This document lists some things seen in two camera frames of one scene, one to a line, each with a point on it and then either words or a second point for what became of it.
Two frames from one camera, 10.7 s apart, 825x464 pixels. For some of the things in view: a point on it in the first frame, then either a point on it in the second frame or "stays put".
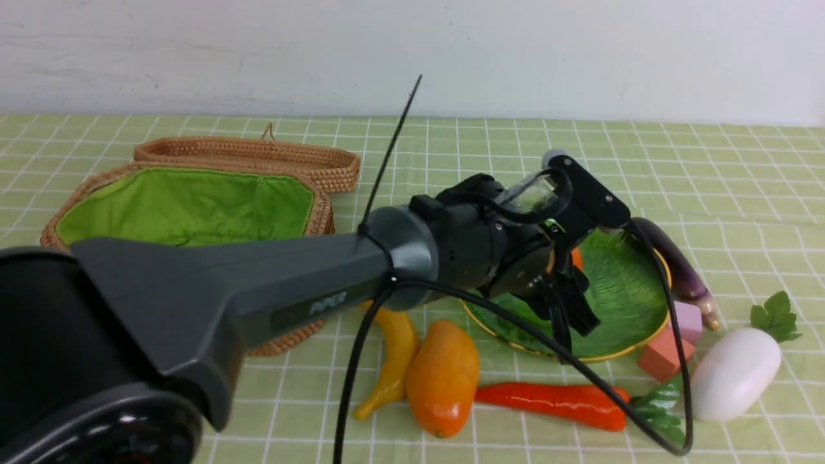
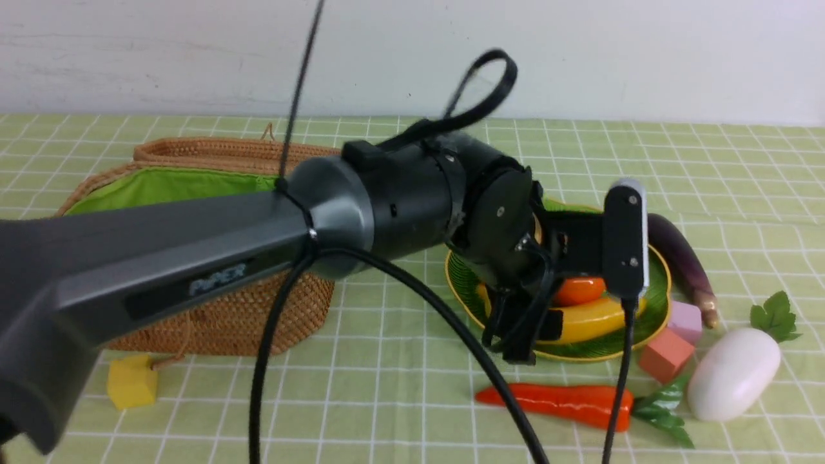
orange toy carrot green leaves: [602, 408] stays put
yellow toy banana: [400, 345] -> [584, 322]
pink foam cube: [660, 358] stays put
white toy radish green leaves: [740, 371] stays put
